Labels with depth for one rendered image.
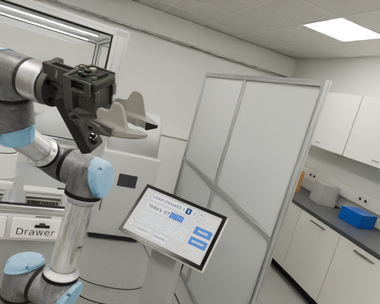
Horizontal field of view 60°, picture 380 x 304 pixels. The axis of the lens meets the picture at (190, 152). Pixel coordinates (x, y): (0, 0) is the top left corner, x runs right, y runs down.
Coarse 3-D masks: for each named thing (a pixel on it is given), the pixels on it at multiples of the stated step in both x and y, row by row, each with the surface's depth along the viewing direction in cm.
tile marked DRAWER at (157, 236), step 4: (156, 232) 174; (152, 236) 173; (156, 236) 173; (160, 236) 172; (164, 236) 172; (156, 240) 172; (160, 240) 171; (164, 240) 171; (168, 240) 171; (164, 244) 170
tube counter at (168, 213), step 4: (164, 212) 180; (168, 212) 180; (172, 212) 180; (164, 216) 179; (168, 216) 179; (172, 216) 178; (176, 216) 178; (180, 216) 178; (176, 220) 176; (180, 220) 176; (184, 220) 176; (188, 220) 175; (192, 220) 175; (184, 224) 174; (188, 224) 174; (192, 224) 174
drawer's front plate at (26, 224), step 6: (12, 222) 168; (18, 222) 169; (24, 222) 170; (30, 222) 171; (36, 222) 172; (42, 222) 174; (48, 222) 175; (54, 222) 176; (60, 222) 177; (12, 228) 168; (24, 228) 171; (30, 228) 172; (36, 228) 173; (42, 228) 174; (54, 228) 177; (12, 234) 169; (24, 234) 172; (36, 234) 174; (42, 234) 175; (48, 234) 176; (54, 234) 178
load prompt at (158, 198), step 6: (150, 198) 187; (156, 198) 186; (162, 198) 185; (168, 198) 185; (162, 204) 183; (168, 204) 183; (174, 204) 182; (180, 204) 182; (174, 210) 180; (180, 210) 180; (186, 210) 179; (192, 210) 178; (192, 216) 176
